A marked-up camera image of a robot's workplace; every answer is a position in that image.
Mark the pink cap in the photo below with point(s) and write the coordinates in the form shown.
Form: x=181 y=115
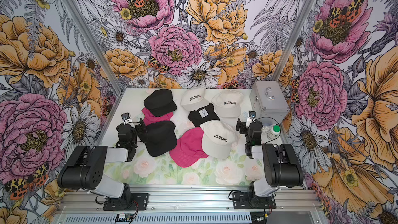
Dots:
x=189 y=148
x=149 y=118

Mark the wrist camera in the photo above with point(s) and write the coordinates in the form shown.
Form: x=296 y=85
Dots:
x=251 y=118
x=126 y=118

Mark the white Colorado cap back centre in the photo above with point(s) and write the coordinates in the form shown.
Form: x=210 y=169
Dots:
x=194 y=99

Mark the silver metal case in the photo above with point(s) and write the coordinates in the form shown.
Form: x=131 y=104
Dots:
x=268 y=102

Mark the white Colorado cap back right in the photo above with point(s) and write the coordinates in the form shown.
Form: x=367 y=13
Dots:
x=227 y=103

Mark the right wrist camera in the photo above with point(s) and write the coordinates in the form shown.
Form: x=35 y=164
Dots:
x=251 y=118

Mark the white bottle green lid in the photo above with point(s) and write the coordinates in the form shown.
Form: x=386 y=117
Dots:
x=274 y=132

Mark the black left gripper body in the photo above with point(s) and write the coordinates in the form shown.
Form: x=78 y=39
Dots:
x=137 y=126

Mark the black cap with patch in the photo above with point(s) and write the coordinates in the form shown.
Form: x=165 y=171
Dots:
x=203 y=115

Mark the perforated metal tray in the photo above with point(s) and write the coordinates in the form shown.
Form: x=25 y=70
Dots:
x=160 y=218

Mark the small circuit board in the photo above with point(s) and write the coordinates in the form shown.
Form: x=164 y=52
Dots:
x=124 y=218

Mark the clear plastic bag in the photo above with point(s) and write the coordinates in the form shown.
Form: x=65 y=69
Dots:
x=265 y=129

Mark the white Colorado cap front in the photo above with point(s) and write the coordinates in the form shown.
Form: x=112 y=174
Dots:
x=218 y=139

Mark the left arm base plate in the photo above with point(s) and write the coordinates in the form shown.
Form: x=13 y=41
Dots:
x=134 y=202

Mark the aluminium front rail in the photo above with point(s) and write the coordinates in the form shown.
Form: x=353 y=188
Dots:
x=191 y=198

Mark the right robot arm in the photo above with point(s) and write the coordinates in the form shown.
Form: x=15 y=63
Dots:
x=280 y=165

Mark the white colorado cap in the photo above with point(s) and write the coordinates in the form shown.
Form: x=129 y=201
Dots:
x=218 y=139
x=194 y=99
x=227 y=103

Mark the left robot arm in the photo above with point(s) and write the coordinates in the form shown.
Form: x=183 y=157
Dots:
x=84 y=168

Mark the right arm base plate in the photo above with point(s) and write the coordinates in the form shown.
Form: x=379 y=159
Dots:
x=244 y=200

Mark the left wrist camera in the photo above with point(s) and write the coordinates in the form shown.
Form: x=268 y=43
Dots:
x=126 y=118

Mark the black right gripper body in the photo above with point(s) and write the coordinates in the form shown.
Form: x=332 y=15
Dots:
x=243 y=127

